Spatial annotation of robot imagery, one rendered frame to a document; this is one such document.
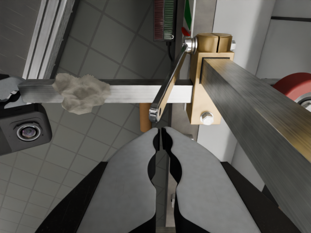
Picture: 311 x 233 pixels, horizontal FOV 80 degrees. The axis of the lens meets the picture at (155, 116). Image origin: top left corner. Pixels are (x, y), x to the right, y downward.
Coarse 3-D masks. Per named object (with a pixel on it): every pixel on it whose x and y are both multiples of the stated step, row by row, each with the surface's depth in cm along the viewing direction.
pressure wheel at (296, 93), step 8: (280, 80) 26; (288, 80) 25; (296, 80) 25; (304, 80) 24; (280, 88) 26; (288, 88) 25; (296, 88) 24; (304, 88) 24; (288, 96) 24; (296, 96) 24; (304, 96) 25; (304, 104) 25
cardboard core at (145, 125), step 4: (140, 104) 118; (144, 104) 117; (148, 104) 117; (140, 108) 120; (144, 108) 118; (148, 108) 119; (140, 112) 121; (144, 112) 119; (148, 112) 120; (140, 116) 123; (144, 116) 121; (148, 116) 121; (140, 120) 125; (144, 120) 122; (148, 120) 123; (140, 124) 127; (144, 124) 124; (148, 124) 124; (140, 128) 129; (144, 128) 125; (148, 128) 126
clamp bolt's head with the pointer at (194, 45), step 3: (183, 27) 36; (183, 30) 35; (183, 33) 35; (186, 33) 32; (195, 36) 27; (183, 39) 26; (192, 39) 26; (195, 39) 26; (183, 42) 26; (195, 42) 26; (192, 45) 26; (195, 45) 26; (192, 48) 26; (195, 48) 26; (192, 51) 27; (195, 51) 26
